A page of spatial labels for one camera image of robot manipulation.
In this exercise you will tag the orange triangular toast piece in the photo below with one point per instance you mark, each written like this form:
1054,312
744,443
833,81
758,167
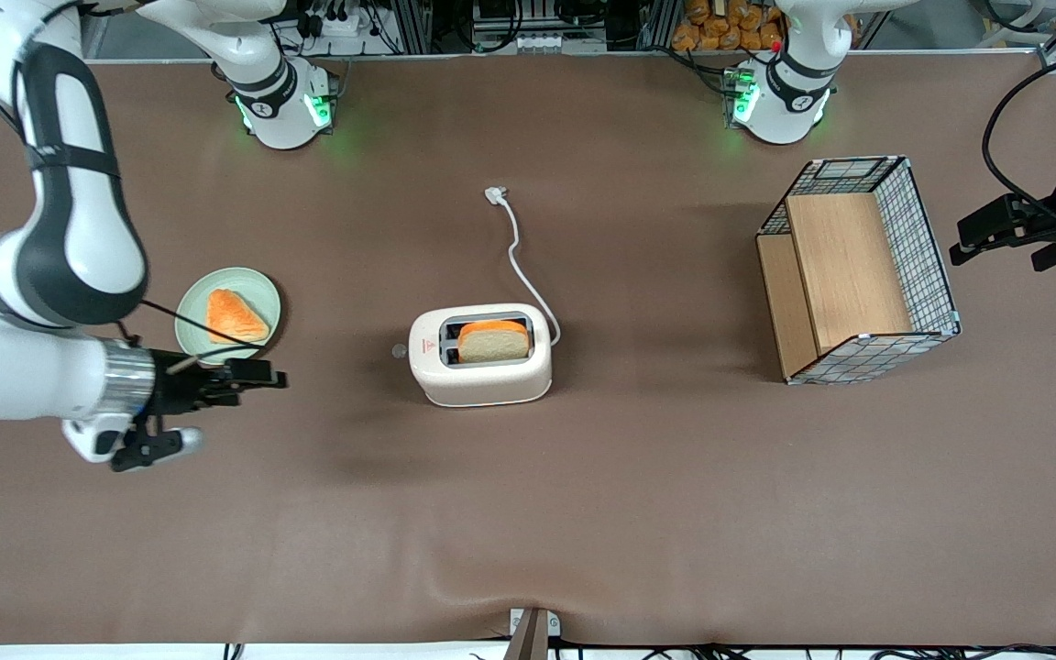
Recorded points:
233,312

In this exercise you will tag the white two-slot toaster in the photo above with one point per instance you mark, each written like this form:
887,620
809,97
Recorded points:
482,380

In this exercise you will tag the bag of orange bread rolls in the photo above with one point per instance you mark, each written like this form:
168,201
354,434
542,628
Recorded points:
720,27

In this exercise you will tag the brown table cloth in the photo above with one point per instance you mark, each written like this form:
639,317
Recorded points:
528,513

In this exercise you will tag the bread slice with orange crust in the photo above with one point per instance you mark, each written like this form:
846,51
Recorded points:
496,344

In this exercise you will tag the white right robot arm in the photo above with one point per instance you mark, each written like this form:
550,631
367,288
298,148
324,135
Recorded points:
79,238

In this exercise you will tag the pale green round plate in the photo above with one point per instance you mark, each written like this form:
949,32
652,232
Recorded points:
235,280

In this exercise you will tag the white power strip with plugs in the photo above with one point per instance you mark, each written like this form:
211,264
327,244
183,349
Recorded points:
335,20

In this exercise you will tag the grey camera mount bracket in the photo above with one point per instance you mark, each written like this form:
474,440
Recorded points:
531,632

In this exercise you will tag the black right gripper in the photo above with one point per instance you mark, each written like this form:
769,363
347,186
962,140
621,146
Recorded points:
176,387

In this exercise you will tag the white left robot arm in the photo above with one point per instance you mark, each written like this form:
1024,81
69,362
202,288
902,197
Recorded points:
785,101

